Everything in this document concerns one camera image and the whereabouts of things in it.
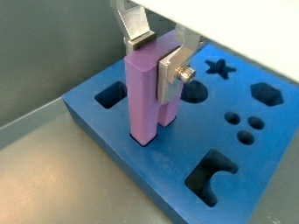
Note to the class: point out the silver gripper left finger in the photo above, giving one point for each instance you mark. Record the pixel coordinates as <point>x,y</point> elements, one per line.
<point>134,24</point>

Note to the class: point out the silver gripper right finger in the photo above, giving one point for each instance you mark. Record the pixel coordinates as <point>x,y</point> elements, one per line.
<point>174,67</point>

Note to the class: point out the purple double-square block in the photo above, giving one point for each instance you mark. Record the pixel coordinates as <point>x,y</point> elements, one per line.
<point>147,112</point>

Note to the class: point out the blue shape sorter board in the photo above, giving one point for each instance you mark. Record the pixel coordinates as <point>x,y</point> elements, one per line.
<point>206,167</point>

